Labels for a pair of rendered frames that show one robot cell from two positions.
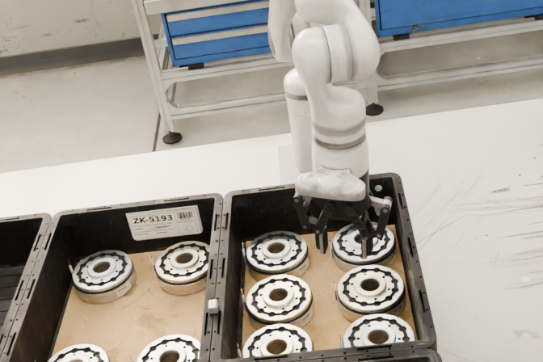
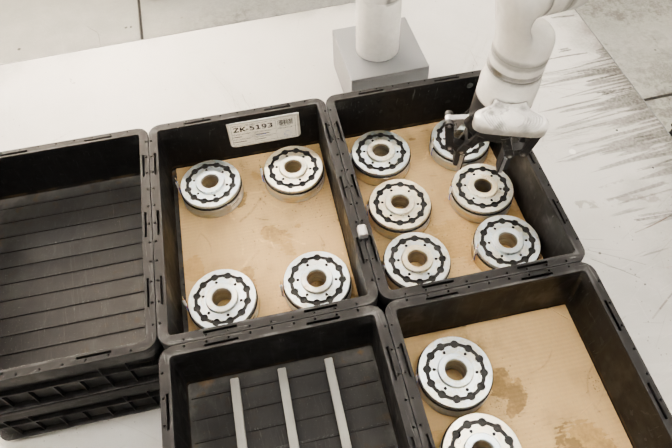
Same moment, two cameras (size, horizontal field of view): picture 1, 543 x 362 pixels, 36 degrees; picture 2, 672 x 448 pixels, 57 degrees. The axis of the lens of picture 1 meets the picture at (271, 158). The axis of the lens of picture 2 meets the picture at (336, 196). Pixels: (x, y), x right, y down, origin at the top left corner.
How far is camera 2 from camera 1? 51 cm
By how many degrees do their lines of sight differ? 24
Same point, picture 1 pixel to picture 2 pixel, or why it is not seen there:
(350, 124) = (544, 59)
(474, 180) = not seen: hidden behind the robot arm
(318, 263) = (417, 159)
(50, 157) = (36, 14)
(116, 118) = not seen: outside the picture
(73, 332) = (198, 251)
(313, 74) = (533, 12)
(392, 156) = (425, 31)
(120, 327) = (245, 242)
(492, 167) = not seen: hidden behind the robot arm
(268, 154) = (307, 32)
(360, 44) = not seen: outside the picture
